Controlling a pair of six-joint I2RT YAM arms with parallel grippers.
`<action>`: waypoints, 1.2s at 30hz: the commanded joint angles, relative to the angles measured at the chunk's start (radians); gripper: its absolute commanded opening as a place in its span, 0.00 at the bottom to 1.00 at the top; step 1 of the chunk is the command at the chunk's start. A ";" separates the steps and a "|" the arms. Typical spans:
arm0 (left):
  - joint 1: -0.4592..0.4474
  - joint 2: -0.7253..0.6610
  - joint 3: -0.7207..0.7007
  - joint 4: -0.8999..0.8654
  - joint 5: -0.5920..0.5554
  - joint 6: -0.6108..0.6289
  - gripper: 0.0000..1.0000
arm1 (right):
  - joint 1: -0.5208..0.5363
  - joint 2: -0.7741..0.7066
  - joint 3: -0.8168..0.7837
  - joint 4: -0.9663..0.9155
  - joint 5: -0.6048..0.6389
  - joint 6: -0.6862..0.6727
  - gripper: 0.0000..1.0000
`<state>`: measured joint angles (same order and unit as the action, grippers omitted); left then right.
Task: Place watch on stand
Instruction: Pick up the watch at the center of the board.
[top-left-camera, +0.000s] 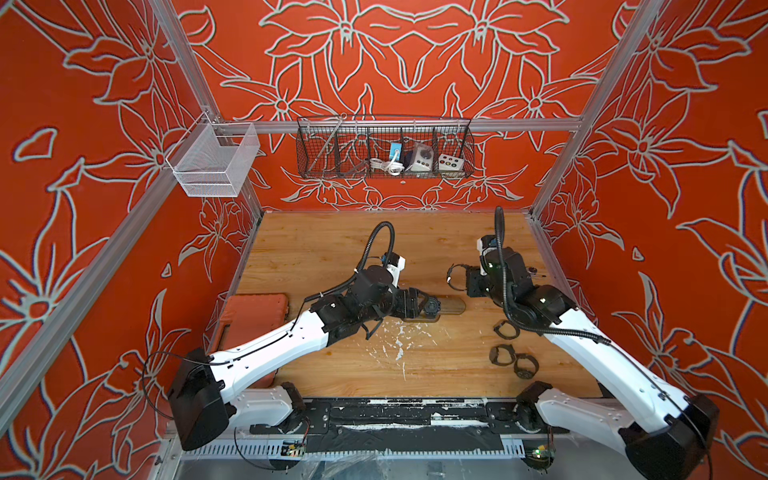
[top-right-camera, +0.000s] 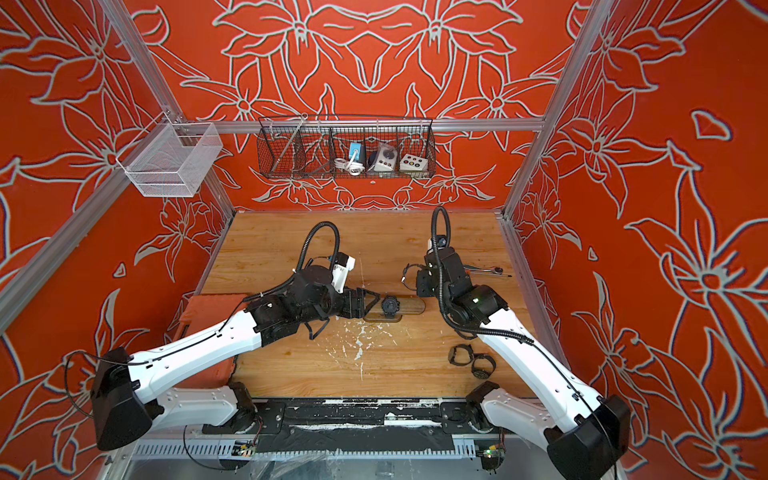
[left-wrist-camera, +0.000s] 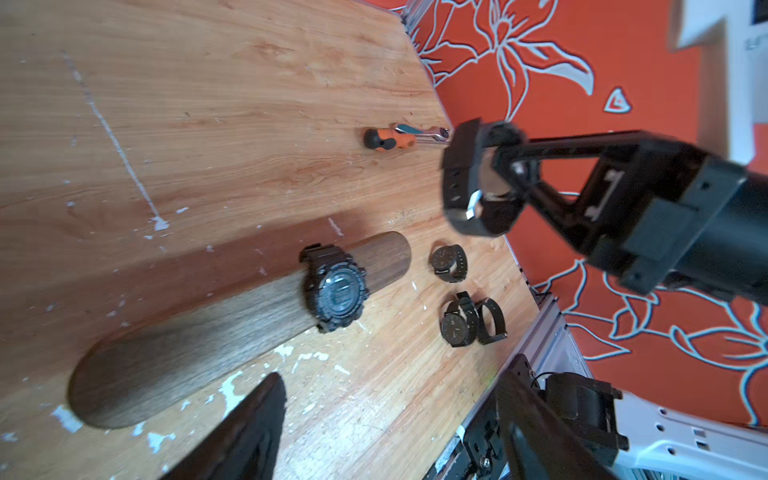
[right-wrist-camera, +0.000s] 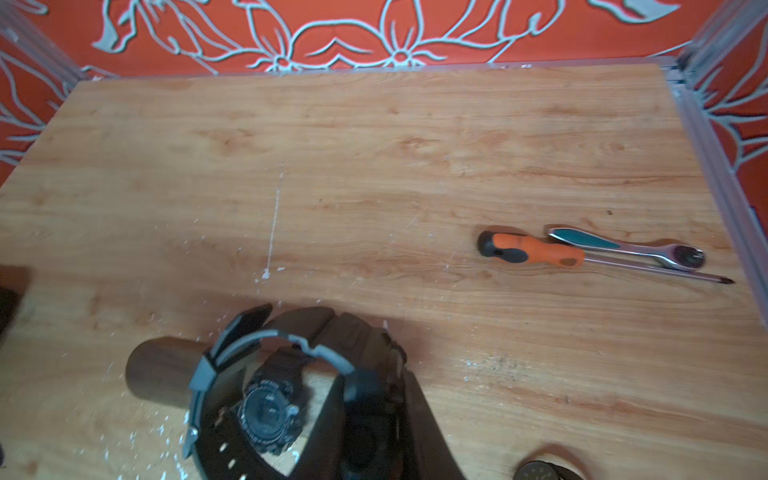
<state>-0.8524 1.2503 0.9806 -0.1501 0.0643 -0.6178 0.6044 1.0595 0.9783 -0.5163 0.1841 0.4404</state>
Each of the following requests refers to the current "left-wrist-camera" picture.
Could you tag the black strap watch foremost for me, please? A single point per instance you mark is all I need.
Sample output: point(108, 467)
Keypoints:
point(465, 321)

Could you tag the black round analog watch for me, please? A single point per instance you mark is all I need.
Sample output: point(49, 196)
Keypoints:
point(476, 200)

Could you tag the orange handled screwdriver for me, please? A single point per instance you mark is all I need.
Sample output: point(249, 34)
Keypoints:
point(403, 136)

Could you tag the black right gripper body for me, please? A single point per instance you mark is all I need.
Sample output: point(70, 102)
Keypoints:
point(679, 218)

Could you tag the black digital sport watch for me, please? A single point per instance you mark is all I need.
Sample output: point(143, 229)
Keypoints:
point(335, 287)

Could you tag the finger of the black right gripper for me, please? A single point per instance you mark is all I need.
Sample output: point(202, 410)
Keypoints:
point(566, 217)
point(564, 141)

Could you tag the black analog watch near edge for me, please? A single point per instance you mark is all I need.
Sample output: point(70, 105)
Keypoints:
point(449, 263)

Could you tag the dark wooden watch stand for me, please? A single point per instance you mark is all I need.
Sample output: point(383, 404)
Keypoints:
point(140, 371)

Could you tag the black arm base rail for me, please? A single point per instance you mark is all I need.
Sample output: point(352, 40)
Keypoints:
point(483, 447)

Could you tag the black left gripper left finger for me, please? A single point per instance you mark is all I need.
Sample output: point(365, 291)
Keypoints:
point(245, 444)

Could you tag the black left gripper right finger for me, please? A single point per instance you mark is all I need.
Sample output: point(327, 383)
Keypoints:
point(537, 444)

